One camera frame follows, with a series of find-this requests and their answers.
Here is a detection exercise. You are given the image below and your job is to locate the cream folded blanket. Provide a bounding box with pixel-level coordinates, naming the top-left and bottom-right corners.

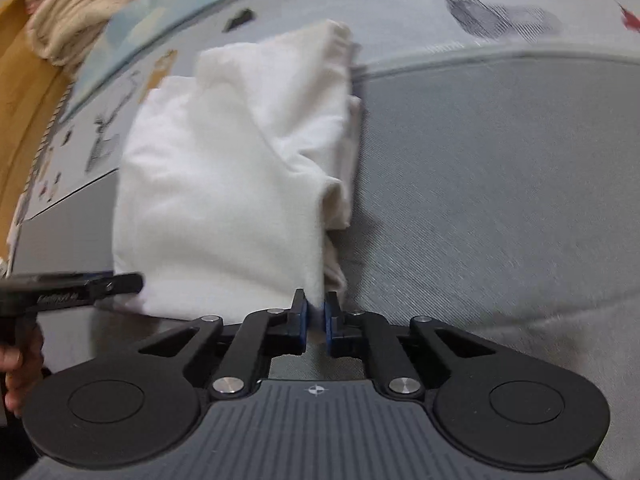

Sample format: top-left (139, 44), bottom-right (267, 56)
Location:
top-left (26, 0), bottom-right (132, 75)

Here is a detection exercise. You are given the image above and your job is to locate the wooden bed frame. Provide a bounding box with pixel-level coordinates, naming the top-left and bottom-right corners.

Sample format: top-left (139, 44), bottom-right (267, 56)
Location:
top-left (0, 0), bottom-right (68, 259)

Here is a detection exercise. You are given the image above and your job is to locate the white shirt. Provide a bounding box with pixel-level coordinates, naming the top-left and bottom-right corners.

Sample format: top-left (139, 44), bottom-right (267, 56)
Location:
top-left (112, 20), bottom-right (362, 323)

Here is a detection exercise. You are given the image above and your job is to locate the light blue patterned quilt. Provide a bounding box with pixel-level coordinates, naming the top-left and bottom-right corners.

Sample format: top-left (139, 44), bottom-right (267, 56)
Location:
top-left (64, 0), bottom-right (222, 116)

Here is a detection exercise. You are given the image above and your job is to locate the left hand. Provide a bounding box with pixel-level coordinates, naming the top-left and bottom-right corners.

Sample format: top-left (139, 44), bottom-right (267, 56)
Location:
top-left (1, 322), bottom-right (44, 417)

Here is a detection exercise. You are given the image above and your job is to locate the grey deer print bedsheet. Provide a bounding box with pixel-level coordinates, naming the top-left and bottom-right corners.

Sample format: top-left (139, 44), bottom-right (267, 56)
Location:
top-left (12, 0), bottom-right (639, 479)

